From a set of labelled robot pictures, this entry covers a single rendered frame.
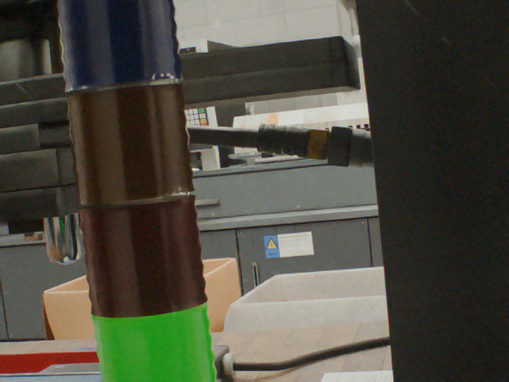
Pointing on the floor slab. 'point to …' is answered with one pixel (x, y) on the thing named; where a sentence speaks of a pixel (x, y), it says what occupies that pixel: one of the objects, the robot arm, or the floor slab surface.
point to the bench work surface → (274, 350)
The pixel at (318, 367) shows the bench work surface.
